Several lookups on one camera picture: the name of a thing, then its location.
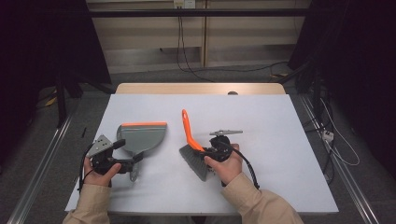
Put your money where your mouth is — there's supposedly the right hand-held gripper cable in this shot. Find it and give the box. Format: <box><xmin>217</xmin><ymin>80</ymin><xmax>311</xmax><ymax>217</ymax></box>
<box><xmin>218</xmin><ymin>140</ymin><xmax>261</xmax><ymax>190</ymax></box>

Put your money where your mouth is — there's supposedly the bundle of black cables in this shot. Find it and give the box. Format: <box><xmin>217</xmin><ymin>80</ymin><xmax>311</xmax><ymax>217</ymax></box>
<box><xmin>306</xmin><ymin>115</ymin><xmax>335</xmax><ymax>185</ymax></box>

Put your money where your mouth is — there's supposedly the black cable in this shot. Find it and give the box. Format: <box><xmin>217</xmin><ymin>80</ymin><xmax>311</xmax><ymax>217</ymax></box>
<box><xmin>176</xmin><ymin>7</ymin><xmax>216</xmax><ymax>83</ymax></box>

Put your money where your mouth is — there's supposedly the white cable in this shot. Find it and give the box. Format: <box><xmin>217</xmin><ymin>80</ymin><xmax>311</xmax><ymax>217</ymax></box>
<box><xmin>320</xmin><ymin>97</ymin><xmax>361</xmax><ymax>167</ymax></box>

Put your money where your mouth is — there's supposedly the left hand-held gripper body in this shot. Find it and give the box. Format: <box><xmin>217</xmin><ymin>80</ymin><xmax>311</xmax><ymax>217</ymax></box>
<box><xmin>86</xmin><ymin>134</ymin><xmax>135</xmax><ymax>175</ymax></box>

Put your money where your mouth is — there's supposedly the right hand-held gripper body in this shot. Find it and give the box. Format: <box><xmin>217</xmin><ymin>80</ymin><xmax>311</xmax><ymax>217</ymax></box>
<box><xmin>208</xmin><ymin>129</ymin><xmax>244</xmax><ymax>163</ymax></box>

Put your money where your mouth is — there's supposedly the left hand-held gripper cable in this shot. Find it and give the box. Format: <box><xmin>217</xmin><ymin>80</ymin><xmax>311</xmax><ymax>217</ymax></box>
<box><xmin>78</xmin><ymin>144</ymin><xmax>94</xmax><ymax>194</ymax></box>

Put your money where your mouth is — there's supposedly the white table cover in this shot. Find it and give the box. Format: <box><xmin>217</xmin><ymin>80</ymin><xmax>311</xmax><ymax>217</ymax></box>
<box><xmin>64</xmin><ymin>93</ymin><xmax>340</xmax><ymax>216</ymax></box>

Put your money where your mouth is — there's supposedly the wooden table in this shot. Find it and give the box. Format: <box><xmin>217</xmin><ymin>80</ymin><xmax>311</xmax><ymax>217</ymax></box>
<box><xmin>115</xmin><ymin>82</ymin><xmax>287</xmax><ymax>95</ymax></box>

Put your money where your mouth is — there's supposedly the dark curtain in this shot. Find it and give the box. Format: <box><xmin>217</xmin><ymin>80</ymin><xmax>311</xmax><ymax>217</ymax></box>
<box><xmin>288</xmin><ymin>0</ymin><xmax>396</xmax><ymax>178</ymax></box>
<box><xmin>0</xmin><ymin>0</ymin><xmax>112</xmax><ymax>162</ymax></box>

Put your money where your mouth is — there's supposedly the person's left hand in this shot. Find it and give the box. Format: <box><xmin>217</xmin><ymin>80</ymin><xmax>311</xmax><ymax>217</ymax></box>
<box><xmin>83</xmin><ymin>157</ymin><xmax>122</xmax><ymax>188</ymax></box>

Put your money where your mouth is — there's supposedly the aluminium rail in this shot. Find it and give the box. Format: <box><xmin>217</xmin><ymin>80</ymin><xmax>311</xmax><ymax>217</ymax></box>
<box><xmin>6</xmin><ymin>105</ymin><xmax>78</xmax><ymax>224</ymax></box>
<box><xmin>298</xmin><ymin>94</ymin><xmax>381</xmax><ymax>224</ymax></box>

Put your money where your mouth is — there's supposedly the white power adapter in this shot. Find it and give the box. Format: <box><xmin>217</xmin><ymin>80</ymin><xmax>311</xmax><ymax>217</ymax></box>
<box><xmin>321</xmin><ymin>130</ymin><xmax>335</xmax><ymax>143</ymax></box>

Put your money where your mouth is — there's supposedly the hand-held gripper cable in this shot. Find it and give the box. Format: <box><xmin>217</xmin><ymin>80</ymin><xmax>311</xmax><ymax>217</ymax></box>
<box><xmin>78</xmin><ymin>144</ymin><xmax>94</xmax><ymax>194</ymax></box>
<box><xmin>218</xmin><ymin>140</ymin><xmax>261</xmax><ymax>190</ymax></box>

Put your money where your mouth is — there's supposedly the white wall socket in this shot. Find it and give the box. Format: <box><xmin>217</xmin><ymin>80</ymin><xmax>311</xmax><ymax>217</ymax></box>
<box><xmin>173</xmin><ymin>0</ymin><xmax>196</xmax><ymax>9</ymax></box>

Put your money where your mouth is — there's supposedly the grey dustpan with orange edge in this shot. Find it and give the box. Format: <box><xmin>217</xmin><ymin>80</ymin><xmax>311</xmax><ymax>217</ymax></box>
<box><xmin>116</xmin><ymin>120</ymin><xmax>168</xmax><ymax>183</ymax></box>

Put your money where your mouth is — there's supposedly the black metal stand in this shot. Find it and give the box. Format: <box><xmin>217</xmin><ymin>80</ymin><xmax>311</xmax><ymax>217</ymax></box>
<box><xmin>54</xmin><ymin>69</ymin><xmax>116</xmax><ymax>129</ymax></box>
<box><xmin>278</xmin><ymin>59</ymin><xmax>325</xmax><ymax>119</ymax></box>

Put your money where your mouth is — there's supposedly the person's right hand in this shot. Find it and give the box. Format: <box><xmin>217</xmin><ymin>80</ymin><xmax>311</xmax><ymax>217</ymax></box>
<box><xmin>204</xmin><ymin>143</ymin><xmax>244</xmax><ymax>185</ymax></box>

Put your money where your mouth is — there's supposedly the orange brush with grey bristles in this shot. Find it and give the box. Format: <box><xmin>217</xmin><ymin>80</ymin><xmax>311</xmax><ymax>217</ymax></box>
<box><xmin>178</xmin><ymin>108</ymin><xmax>210</xmax><ymax>182</ymax></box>

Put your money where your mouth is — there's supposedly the wooden post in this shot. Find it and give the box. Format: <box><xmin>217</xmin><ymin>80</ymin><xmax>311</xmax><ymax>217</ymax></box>
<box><xmin>200</xmin><ymin>0</ymin><xmax>209</xmax><ymax>68</ymax></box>

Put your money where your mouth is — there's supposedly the black crossbar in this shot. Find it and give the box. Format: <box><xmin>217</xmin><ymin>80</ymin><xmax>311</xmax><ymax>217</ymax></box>
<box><xmin>88</xmin><ymin>8</ymin><xmax>312</xmax><ymax>18</ymax></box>

